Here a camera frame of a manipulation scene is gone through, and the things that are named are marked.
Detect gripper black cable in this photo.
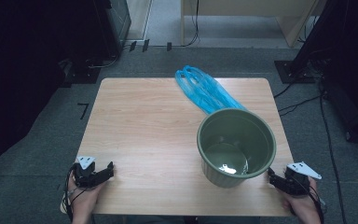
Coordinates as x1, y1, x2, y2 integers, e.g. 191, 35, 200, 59
62, 163, 89, 222
304, 182, 326, 224

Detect light wooden desk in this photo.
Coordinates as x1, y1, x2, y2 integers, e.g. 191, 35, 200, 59
180, 0, 328, 49

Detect green plastic bucket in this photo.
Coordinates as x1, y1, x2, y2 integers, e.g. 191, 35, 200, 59
196, 107, 278, 189

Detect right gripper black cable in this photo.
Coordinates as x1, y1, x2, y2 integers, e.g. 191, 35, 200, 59
304, 182, 326, 224

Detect person's left hand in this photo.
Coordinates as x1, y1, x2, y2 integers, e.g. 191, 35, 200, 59
66, 169, 107, 217

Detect person's dark pants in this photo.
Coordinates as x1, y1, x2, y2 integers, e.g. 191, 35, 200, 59
124, 215, 262, 224

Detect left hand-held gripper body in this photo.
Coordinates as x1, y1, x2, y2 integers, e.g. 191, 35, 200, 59
73, 155, 103, 189

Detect black stand base plate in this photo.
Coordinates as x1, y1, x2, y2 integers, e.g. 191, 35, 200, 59
60, 59, 103, 89
273, 59, 317, 85

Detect blue plastic bag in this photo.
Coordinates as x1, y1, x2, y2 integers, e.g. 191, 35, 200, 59
174, 64, 248, 116

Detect light wooden panel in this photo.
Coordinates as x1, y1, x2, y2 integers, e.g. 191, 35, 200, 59
125, 0, 154, 42

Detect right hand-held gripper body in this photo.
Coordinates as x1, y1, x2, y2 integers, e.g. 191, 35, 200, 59
283, 161, 323, 197

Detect white floor cable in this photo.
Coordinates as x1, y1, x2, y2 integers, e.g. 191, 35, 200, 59
86, 54, 119, 70

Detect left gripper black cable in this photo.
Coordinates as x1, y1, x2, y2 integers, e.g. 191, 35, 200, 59
62, 163, 89, 222

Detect long black floor cable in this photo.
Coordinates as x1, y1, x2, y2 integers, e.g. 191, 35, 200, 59
318, 80, 349, 224

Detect black floor box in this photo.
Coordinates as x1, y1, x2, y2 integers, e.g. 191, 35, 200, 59
323, 83, 358, 145

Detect hanging black cable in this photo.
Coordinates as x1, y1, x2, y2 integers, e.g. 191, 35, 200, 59
182, 0, 201, 49

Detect person's right hand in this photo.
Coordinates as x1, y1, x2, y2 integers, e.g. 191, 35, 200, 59
281, 177, 320, 218

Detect dark glass-front cabinet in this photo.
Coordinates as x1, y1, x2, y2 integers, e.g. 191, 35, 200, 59
104, 0, 132, 58

